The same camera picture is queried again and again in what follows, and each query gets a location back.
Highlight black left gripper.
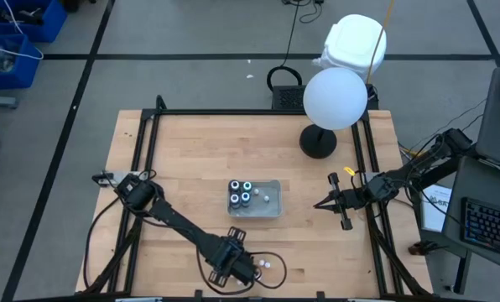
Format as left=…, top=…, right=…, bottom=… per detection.
left=209, top=226, right=257, bottom=287

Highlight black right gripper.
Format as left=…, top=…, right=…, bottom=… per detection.
left=315, top=172, right=367, bottom=231

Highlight grey plastic tray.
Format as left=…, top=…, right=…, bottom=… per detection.
left=227, top=179, right=284, bottom=219

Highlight brown floor object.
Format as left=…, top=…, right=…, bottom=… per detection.
left=408, top=239, right=438, bottom=258

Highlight white globe lamp black base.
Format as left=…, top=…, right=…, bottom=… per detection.
left=299, top=66, right=369, bottom=160

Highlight white printed paper sheet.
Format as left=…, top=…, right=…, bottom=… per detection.
left=420, top=184, right=455, bottom=234

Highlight black vented box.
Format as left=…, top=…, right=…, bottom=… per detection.
left=270, top=83, right=379, bottom=112

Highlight black desk leg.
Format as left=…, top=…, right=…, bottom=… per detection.
left=450, top=250, right=472, bottom=294

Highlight grey desk top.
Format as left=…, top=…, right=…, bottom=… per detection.
left=441, top=154, right=500, bottom=276

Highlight black backlit keyboard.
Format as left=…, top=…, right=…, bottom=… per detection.
left=461, top=196, right=500, bottom=258

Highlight white lidded bucket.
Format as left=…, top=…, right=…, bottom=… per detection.
left=311, top=13, right=388, bottom=83

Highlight grey flat panel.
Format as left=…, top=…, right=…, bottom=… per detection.
left=475, top=65, right=500, bottom=174

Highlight blue plastic storage bin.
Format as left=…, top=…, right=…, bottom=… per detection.
left=0, top=0, right=69, bottom=44
left=0, top=34, right=42, bottom=91

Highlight black floor object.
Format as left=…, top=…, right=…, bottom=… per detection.
left=60, top=0, right=96, bottom=13

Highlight black tool parts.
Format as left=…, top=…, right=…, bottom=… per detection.
left=0, top=7, right=45, bottom=26

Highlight yellow floor cable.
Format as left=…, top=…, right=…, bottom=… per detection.
left=399, top=144, right=425, bottom=159

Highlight black aluminium table frame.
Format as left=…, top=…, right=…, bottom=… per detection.
left=76, top=94, right=435, bottom=302

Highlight black hanging cable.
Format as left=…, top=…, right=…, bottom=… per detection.
left=266, top=0, right=304, bottom=92
left=281, top=0, right=326, bottom=24

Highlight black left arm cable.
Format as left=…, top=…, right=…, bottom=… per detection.
left=83, top=195, right=123, bottom=291

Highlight yellow hanging cable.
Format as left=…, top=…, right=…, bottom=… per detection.
left=365, top=0, right=397, bottom=85

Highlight thin black floor cable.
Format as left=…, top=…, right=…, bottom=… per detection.
left=425, top=98, right=488, bottom=142

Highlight white cable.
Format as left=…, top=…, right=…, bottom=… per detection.
left=0, top=0, right=44, bottom=60

